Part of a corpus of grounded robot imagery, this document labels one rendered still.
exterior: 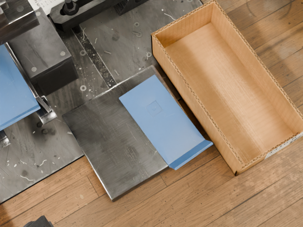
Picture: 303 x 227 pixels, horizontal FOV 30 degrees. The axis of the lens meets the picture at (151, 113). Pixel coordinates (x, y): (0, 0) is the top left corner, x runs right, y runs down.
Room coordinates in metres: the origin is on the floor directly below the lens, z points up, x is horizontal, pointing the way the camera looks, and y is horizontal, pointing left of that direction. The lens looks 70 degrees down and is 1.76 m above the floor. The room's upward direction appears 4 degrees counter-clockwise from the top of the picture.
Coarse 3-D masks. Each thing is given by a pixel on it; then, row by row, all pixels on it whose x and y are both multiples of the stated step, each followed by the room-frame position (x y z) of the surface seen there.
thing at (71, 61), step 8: (64, 64) 0.38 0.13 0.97; (72, 64) 0.39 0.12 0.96; (48, 72) 0.37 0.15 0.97; (56, 72) 0.37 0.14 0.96; (64, 72) 0.38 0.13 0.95; (72, 72) 0.38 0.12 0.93; (32, 80) 0.36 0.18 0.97; (40, 80) 0.36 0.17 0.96; (48, 80) 0.36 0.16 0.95; (56, 80) 0.37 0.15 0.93; (64, 80) 0.38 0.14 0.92; (72, 80) 0.38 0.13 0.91; (40, 88) 0.36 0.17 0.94; (48, 88) 0.36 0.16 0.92; (56, 88) 0.37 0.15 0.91
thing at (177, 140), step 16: (128, 96) 0.34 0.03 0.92; (144, 96) 0.34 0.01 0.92; (160, 96) 0.33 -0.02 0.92; (144, 112) 0.31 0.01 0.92; (160, 112) 0.31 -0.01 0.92; (176, 112) 0.30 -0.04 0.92; (144, 128) 0.28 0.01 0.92; (160, 128) 0.28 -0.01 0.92; (176, 128) 0.28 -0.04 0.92; (192, 128) 0.28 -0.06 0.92; (160, 144) 0.25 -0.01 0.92; (176, 144) 0.25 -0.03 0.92; (192, 144) 0.25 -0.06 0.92; (208, 144) 0.24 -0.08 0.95; (176, 160) 0.23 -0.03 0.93
